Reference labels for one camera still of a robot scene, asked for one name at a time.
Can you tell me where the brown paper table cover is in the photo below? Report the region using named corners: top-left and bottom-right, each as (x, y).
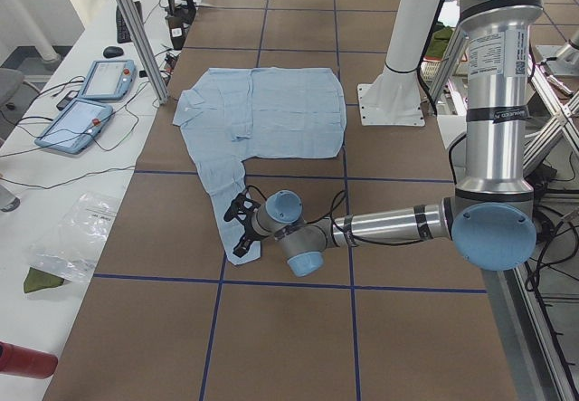
top-left (45, 0), bottom-right (517, 400)

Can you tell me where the black keyboard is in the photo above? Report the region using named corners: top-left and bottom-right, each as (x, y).
top-left (115, 1), bottom-right (143, 43)

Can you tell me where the black computer mouse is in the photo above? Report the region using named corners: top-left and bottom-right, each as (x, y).
top-left (102, 46), bottom-right (124, 59)

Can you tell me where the teach pendant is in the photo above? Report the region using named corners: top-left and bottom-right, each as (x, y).
top-left (78, 59), bottom-right (136, 101)
top-left (34, 99), bottom-right (113, 155)

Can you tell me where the black cable on table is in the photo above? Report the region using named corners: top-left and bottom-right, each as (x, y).
top-left (0, 81), bottom-right (155, 190)

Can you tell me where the far teach pendant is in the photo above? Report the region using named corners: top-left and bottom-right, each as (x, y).
top-left (78, 59), bottom-right (136, 101)

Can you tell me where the light blue button-up shirt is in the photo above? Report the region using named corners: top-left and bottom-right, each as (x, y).
top-left (173, 68), bottom-right (346, 265)

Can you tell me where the green cloth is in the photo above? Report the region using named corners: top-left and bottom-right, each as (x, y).
top-left (23, 267), bottom-right (65, 294)

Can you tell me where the clear plastic bag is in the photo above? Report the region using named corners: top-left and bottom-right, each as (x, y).
top-left (28, 192), bottom-right (120, 283)

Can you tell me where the aluminium frame post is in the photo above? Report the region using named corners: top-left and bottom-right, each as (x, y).
top-left (116, 0), bottom-right (168, 105)

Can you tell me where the red water bottle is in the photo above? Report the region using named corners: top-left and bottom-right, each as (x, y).
top-left (1, 342), bottom-right (58, 379)

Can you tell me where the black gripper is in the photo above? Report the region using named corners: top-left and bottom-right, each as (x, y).
top-left (233, 208), bottom-right (271, 257)

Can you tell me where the near teach pendant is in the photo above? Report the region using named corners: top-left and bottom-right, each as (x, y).
top-left (34, 99), bottom-right (113, 155)

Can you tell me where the white pedestal column base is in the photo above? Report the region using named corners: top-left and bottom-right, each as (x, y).
top-left (357, 0), bottom-right (444, 127)

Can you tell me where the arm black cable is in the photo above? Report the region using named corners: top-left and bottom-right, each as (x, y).
top-left (243, 184), bottom-right (435, 246)

